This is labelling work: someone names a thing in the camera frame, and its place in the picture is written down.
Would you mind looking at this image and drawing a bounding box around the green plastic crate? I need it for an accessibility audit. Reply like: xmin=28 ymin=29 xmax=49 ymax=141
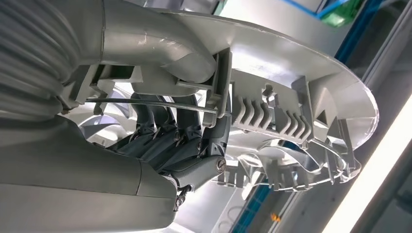
xmin=320 ymin=0 xmax=366 ymax=28

